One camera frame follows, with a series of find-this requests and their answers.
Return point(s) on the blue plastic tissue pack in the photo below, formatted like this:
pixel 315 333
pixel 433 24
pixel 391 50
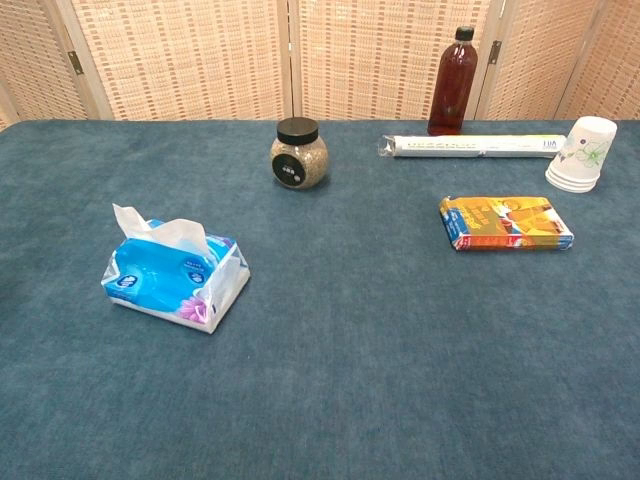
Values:
pixel 150 272

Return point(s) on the round glass jar black lid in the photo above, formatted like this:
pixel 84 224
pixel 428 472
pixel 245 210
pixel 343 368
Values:
pixel 299 160

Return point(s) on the blue table cloth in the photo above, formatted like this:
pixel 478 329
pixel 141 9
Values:
pixel 350 350

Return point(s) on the white wrapped roll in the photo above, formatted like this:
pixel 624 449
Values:
pixel 450 146

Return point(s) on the woven folding screen panel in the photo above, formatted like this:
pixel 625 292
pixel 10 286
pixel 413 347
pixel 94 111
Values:
pixel 380 60
pixel 610 65
pixel 535 60
pixel 185 60
pixel 30 60

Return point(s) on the orange yellow carton box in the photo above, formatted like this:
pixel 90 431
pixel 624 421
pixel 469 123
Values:
pixel 510 222

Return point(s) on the brown liquid bottle black cap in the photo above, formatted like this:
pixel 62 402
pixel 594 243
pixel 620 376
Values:
pixel 452 90

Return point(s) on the brass screen hinge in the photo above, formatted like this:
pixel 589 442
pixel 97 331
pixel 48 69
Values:
pixel 495 52
pixel 75 63

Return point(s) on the floral paper cup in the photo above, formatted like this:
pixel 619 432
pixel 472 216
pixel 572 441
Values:
pixel 585 145

